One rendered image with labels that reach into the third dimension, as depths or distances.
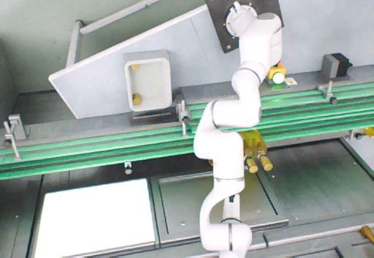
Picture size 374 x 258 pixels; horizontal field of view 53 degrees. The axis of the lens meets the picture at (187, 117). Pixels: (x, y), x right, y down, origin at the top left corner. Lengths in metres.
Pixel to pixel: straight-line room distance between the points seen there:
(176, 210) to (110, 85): 0.58
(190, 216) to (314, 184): 0.55
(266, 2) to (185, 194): 0.81
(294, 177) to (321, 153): 0.23
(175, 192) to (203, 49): 0.59
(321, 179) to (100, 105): 0.98
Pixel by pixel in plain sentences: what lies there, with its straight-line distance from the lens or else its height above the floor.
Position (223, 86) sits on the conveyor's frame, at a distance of 1.61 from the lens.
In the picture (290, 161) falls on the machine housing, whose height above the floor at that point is 0.98.
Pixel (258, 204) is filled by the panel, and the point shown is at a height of 1.22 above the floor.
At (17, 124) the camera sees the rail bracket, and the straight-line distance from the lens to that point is 1.56.
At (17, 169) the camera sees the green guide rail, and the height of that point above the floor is 0.92.
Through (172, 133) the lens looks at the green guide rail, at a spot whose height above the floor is 0.92.
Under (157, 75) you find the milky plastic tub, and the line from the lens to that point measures 1.56.
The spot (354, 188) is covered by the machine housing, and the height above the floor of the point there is 1.19.
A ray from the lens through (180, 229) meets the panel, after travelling 1.38.
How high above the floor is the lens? 2.15
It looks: 55 degrees down
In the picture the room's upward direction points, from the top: 161 degrees clockwise
